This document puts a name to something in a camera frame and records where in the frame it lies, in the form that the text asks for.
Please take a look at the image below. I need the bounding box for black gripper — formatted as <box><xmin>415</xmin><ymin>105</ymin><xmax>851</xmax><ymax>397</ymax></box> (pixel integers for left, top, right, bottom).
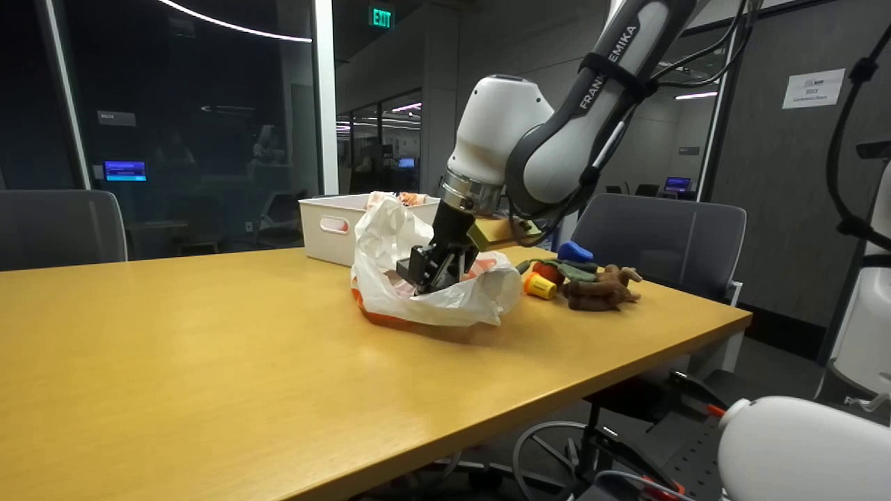
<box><xmin>396</xmin><ymin>202</ymin><xmax>476</xmax><ymax>296</ymax></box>

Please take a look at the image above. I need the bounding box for yellow container orange cap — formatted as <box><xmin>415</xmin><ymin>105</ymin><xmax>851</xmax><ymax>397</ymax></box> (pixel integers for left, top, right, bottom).
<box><xmin>522</xmin><ymin>273</ymin><xmax>557</xmax><ymax>301</ymax></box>

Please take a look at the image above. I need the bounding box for blue cloth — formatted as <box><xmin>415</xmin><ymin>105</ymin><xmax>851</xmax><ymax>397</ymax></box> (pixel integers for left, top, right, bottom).
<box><xmin>557</xmin><ymin>240</ymin><xmax>596</xmax><ymax>262</ymax></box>

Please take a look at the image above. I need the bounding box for brown moose plush toy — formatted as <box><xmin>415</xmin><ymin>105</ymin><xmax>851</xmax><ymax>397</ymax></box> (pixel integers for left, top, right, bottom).
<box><xmin>561</xmin><ymin>264</ymin><xmax>639</xmax><ymax>312</ymax></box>

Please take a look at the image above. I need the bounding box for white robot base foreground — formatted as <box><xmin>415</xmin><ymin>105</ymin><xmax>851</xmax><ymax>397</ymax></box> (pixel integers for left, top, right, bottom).
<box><xmin>717</xmin><ymin>395</ymin><xmax>891</xmax><ymax>501</ymax></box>

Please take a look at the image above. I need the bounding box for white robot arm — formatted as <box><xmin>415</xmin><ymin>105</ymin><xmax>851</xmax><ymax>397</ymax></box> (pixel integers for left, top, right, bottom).
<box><xmin>396</xmin><ymin>0</ymin><xmax>699</xmax><ymax>292</ymax></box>

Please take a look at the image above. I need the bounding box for white orange plastic bag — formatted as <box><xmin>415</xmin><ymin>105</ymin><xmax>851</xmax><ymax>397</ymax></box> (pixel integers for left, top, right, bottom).
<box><xmin>351</xmin><ymin>191</ymin><xmax>520</xmax><ymax>329</ymax></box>

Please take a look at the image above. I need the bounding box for white plastic bin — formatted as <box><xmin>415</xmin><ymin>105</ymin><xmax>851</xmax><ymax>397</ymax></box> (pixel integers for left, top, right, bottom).
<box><xmin>300</xmin><ymin>191</ymin><xmax>440</xmax><ymax>271</ymax></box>

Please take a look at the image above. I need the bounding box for green exit sign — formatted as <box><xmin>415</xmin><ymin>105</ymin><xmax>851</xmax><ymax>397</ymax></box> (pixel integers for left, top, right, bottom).
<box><xmin>369</xmin><ymin>9</ymin><xmax>392</xmax><ymax>27</ymax></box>

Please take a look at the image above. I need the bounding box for grey office chair right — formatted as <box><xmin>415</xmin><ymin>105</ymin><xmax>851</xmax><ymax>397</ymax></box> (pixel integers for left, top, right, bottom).
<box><xmin>571</xmin><ymin>191</ymin><xmax>745</xmax><ymax>303</ymax></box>

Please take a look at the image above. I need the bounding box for grey office chair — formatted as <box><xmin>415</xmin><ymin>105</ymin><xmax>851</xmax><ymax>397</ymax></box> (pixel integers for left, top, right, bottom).
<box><xmin>0</xmin><ymin>189</ymin><xmax>127</xmax><ymax>271</ymax></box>
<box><xmin>571</xmin><ymin>191</ymin><xmax>745</xmax><ymax>303</ymax></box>

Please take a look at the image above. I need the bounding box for grey office chair left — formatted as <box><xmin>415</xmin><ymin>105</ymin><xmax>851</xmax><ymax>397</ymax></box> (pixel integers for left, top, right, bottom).
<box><xmin>0</xmin><ymin>189</ymin><xmax>127</xmax><ymax>271</ymax></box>

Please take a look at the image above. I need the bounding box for paper sign on wall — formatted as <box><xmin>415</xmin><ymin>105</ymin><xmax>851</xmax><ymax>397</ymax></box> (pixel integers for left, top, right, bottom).
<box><xmin>783</xmin><ymin>67</ymin><xmax>847</xmax><ymax>108</ymax></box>

